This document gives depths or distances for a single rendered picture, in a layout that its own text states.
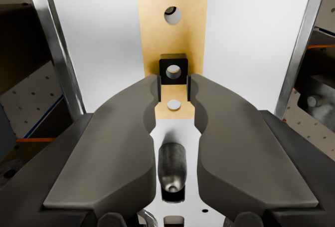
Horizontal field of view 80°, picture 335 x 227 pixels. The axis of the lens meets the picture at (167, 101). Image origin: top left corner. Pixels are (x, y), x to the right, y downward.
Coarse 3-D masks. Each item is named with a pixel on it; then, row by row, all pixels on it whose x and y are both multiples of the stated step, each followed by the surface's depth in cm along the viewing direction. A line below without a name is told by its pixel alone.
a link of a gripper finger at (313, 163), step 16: (272, 128) 7; (288, 128) 7; (288, 144) 6; (304, 144) 6; (304, 160) 6; (320, 160) 6; (304, 176) 5; (320, 176) 5; (320, 192) 5; (304, 208) 5; (320, 208) 5; (272, 224) 5; (288, 224) 4; (304, 224) 4; (320, 224) 4
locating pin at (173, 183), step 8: (168, 144) 23; (176, 144) 23; (160, 152) 22; (168, 152) 22; (176, 152) 22; (184, 152) 23; (160, 160) 21; (168, 160) 21; (176, 160) 21; (184, 160) 21; (160, 168) 21; (168, 168) 20; (176, 168) 20; (184, 168) 21; (160, 176) 20; (168, 176) 20; (176, 176) 20; (184, 176) 20; (168, 184) 19; (176, 184) 19; (184, 184) 20
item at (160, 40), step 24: (144, 0) 11; (168, 0) 11; (192, 0) 11; (144, 24) 12; (168, 24) 12; (192, 24) 11; (144, 48) 12; (168, 48) 12; (192, 48) 12; (168, 72) 13; (192, 72) 13; (168, 96) 14
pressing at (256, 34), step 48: (48, 0) 15; (96, 0) 15; (240, 0) 15; (288, 0) 15; (48, 48) 17; (96, 48) 17; (240, 48) 17; (288, 48) 17; (96, 96) 20; (288, 96) 20; (192, 144) 23; (192, 192) 28
